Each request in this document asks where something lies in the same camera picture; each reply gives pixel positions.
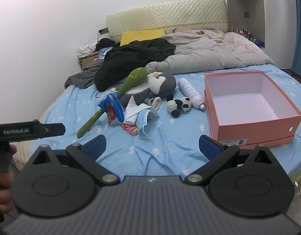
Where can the black clothing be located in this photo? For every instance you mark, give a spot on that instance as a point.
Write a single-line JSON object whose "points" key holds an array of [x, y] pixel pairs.
{"points": [[130, 56]]}

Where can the blue snack bag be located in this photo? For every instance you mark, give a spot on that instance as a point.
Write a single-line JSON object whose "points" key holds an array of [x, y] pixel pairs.
{"points": [[112, 109]]}

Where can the small grey white cloth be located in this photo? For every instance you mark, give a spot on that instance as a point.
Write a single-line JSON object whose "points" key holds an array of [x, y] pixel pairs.
{"points": [[155, 102]]}

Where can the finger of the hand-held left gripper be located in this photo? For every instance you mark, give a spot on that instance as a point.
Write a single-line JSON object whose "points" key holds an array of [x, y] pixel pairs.
{"points": [[52, 129]]}

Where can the grey duvet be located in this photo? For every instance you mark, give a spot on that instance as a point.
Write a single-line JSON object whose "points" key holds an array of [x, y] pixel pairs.
{"points": [[209, 53]]}

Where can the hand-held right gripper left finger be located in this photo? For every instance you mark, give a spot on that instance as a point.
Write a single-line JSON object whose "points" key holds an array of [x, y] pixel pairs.
{"points": [[96, 145]]}

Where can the pink candy wrapper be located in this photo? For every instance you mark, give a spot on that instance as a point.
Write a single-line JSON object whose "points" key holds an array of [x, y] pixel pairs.
{"points": [[130, 128]]}

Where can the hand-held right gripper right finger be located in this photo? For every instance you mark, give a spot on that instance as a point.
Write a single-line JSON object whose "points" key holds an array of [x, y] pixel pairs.
{"points": [[210, 146]]}

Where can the blue curtain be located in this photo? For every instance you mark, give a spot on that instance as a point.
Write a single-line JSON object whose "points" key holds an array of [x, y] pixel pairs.
{"points": [[300, 41]]}

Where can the dark grey fleece blanket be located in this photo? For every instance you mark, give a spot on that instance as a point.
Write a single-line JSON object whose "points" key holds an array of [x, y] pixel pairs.
{"points": [[84, 74]]}

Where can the white spray can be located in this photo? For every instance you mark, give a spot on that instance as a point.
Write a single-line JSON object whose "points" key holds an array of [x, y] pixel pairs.
{"points": [[189, 91]]}

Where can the grey penguin plush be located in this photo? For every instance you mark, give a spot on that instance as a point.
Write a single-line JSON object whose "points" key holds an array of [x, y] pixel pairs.
{"points": [[162, 85]]}

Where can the grey white cabinet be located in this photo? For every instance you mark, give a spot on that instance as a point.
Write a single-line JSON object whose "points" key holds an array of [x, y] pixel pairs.
{"points": [[243, 2]]}

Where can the blue printed packet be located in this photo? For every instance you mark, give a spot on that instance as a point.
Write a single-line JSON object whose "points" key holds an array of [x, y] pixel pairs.
{"points": [[105, 52]]}

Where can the blue face mask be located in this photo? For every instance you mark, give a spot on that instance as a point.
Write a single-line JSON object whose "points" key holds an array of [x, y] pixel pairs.
{"points": [[144, 120]]}

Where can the green plush bat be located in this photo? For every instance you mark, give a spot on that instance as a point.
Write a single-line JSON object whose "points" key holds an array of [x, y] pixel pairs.
{"points": [[130, 82]]}

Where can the yellow pillow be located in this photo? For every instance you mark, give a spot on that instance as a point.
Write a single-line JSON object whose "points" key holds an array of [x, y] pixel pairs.
{"points": [[140, 35]]}

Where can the small panda plush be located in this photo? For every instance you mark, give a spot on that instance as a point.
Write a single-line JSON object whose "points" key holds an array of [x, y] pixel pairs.
{"points": [[182, 104]]}

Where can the white crumpled cloth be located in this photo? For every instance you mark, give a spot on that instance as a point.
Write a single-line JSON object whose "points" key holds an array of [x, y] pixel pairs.
{"points": [[85, 51]]}

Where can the row of small bottles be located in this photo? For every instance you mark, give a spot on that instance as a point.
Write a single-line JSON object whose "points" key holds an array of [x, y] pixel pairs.
{"points": [[243, 32]]}

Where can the pink cardboard box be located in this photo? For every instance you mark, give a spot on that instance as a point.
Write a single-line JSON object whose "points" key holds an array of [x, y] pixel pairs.
{"points": [[250, 129]]}

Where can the white tissue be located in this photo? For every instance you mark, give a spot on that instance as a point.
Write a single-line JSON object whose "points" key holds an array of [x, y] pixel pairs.
{"points": [[133, 109]]}

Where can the cream quilted headboard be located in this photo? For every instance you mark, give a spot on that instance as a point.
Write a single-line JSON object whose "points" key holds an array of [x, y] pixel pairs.
{"points": [[165, 14]]}

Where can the person's left hand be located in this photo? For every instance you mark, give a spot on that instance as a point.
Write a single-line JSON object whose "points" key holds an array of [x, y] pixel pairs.
{"points": [[3, 195]]}

